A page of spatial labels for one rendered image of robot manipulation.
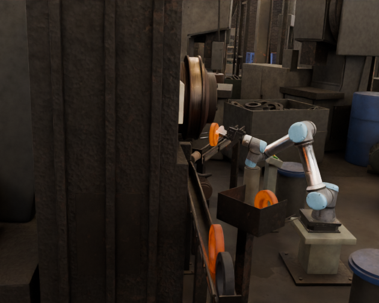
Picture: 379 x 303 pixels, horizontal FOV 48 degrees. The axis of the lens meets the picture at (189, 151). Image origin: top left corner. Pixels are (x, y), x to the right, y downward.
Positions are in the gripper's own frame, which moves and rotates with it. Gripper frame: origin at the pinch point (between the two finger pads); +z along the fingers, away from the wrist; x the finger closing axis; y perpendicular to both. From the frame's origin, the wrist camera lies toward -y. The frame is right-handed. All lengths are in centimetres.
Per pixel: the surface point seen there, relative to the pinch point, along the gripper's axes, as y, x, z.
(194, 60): 45, 51, 15
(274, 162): -15, -37, -44
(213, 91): 33, 52, -1
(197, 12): 69, -212, 96
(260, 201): -6, 76, -45
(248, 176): -31, -33, -30
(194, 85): 35, 64, 7
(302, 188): -37, -77, -73
